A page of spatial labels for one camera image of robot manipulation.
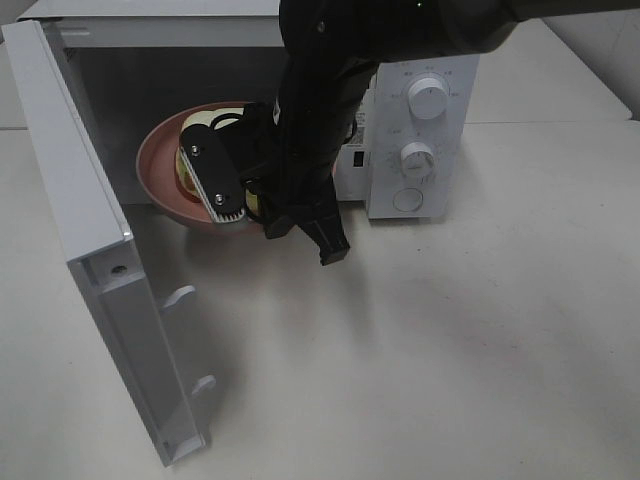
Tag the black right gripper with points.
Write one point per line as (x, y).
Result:
(291, 174)

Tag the round door release button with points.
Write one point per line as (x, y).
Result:
(408, 200)

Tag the white bread sandwich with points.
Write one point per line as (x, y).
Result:
(215, 119)

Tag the pink round plate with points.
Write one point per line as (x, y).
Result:
(155, 167)

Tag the white microwave door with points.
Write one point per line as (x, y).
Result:
(101, 253)

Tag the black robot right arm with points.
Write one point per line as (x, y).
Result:
(418, 57)

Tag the white microwave oven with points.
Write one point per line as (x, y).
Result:
(95, 77)

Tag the lower white microwave knob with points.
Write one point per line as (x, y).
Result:
(417, 160)

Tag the white microwave knob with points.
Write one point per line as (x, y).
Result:
(428, 97)
(417, 160)

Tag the upper white microwave knob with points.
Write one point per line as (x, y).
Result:
(428, 97)

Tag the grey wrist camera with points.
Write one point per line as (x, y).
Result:
(213, 174)

